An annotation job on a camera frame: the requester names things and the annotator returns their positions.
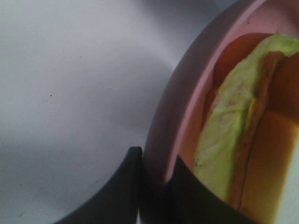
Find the pink round plate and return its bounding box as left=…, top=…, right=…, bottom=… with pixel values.
left=143, top=0, right=299, bottom=186

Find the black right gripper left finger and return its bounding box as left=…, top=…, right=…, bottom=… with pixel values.
left=57, top=147, right=142, bottom=224

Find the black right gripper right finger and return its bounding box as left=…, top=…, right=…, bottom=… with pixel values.
left=165, top=156, right=255, bottom=224

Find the toast sandwich with lettuce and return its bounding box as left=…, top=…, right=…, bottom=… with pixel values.
left=192, top=33, right=299, bottom=224

